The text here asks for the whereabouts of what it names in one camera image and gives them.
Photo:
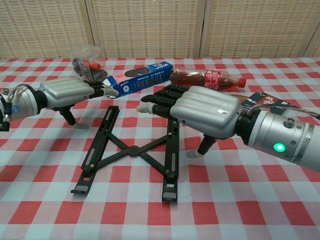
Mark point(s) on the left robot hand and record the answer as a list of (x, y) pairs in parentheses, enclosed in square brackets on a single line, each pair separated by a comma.
[(65, 91)]

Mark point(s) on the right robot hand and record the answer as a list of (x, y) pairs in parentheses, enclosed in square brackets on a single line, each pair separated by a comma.
[(207, 110)]

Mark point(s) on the black folding laptop stand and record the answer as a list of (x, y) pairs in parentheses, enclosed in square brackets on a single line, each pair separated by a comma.
[(133, 151)]

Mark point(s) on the red white checkered tablecloth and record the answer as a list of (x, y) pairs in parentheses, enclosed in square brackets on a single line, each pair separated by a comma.
[(225, 200)]

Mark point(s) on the clear plastic snack package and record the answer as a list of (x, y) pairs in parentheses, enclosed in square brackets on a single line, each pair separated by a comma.
[(85, 68)]

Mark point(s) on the cola bottle red label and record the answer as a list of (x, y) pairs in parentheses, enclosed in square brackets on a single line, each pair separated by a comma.
[(212, 78)]

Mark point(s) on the round woven brown coaster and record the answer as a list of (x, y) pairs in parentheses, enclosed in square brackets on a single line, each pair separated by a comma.
[(241, 97)]

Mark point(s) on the dark printed card box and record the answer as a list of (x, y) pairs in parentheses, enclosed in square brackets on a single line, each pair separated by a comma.
[(265, 100)]

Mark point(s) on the blue cookie box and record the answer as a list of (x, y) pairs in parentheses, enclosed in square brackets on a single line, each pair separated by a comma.
[(150, 75)]

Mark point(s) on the bamboo folding screen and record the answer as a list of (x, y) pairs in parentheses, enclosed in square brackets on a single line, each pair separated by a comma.
[(150, 27)]

